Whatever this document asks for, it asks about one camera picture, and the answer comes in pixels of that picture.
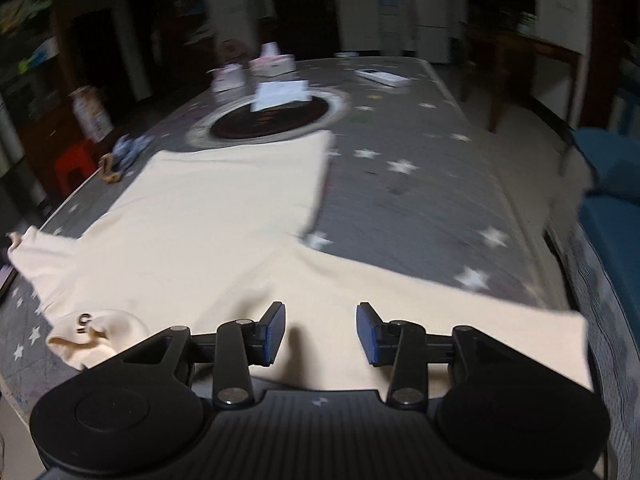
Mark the white refrigerator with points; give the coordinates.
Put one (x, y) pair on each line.
(430, 15)

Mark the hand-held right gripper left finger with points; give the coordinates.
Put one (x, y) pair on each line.
(274, 332)

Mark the blue patterned cloth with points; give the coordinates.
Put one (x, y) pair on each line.
(127, 150)

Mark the wooden side table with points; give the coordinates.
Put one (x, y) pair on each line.
(525, 70)

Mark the small white box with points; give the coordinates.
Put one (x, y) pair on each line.
(227, 77)

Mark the white tissue box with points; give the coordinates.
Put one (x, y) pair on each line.
(272, 62)

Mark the white paper card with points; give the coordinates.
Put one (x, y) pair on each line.
(280, 94)

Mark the round black induction cooktop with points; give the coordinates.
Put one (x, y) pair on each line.
(272, 117)

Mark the cream t-shirt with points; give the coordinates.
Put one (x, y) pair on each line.
(200, 240)

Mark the white remote control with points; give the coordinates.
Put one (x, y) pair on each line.
(382, 77)

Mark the blue chair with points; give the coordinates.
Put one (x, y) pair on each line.
(607, 200)

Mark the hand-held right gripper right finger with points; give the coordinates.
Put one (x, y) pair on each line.
(367, 335)

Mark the red plastic stool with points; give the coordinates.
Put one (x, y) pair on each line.
(75, 162)

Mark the white printed canister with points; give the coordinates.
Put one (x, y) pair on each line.
(90, 112)

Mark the grey star-print tablecloth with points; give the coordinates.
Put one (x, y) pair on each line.
(415, 185)

